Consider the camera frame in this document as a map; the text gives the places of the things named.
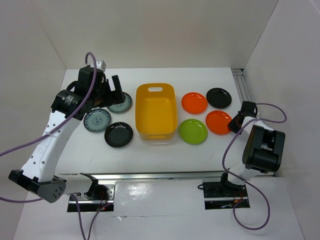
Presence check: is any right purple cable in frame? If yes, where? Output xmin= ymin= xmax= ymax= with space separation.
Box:
xmin=222 ymin=103 xmax=288 ymax=230

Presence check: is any aluminium front rail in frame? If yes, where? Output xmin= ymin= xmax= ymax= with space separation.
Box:
xmin=91 ymin=171 xmax=224 ymax=181

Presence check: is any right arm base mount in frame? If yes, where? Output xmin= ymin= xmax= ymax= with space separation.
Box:
xmin=197 ymin=172 xmax=250 ymax=210

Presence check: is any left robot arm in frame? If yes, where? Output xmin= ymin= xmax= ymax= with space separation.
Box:
xmin=8 ymin=66 xmax=125 ymax=203

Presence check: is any orange plate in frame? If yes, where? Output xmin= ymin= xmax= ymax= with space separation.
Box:
xmin=205 ymin=110 xmax=232 ymax=135
xmin=181 ymin=92 xmax=208 ymax=115

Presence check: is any green plate right side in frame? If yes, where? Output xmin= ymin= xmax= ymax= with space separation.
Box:
xmin=178 ymin=118 xmax=208 ymax=145

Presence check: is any yellow plastic bin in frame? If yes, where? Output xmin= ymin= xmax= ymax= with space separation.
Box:
xmin=135 ymin=83 xmax=178 ymax=141

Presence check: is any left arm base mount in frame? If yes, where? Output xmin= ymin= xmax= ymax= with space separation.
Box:
xmin=75 ymin=173 xmax=116 ymax=213

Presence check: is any black plate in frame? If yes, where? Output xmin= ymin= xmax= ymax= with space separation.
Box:
xmin=206 ymin=87 xmax=232 ymax=109
xmin=104 ymin=122 xmax=134 ymax=148

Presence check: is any black plate right side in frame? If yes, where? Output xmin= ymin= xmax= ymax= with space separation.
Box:
xmin=206 ymin=87 xmax=232 ymax=109

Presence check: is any aluminium side rail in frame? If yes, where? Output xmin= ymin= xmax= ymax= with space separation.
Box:
xmin=231 ymin=68 xmax=251 ymax=102

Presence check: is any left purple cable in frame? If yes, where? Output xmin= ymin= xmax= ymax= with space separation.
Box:
xmin=0 ymin=52 xmax=98 ymax=240

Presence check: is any black plate left side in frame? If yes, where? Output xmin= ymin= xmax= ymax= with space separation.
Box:
xmin=104 ymin=122 xmax=134 ymax=148

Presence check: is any blue patterned plate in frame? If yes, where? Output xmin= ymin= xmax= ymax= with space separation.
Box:
xmin=107 ymin=92 xmax=133 ymax=114
xmin=83 ymin=108 xmax=111 ymax=133

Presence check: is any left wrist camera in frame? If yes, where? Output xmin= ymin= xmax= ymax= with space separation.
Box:
xmin=89 ymin=60 xmax=107 ymax=72

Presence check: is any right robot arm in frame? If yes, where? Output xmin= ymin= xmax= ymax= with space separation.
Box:
xmin=218 ymin=101 xmax=286 ymax=196

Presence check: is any purple cable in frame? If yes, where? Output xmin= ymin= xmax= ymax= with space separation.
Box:
xmin=222 ymin=103 xmax=288 ymax=230
xmin=0 ymin=52 xmax=98 ymax=240

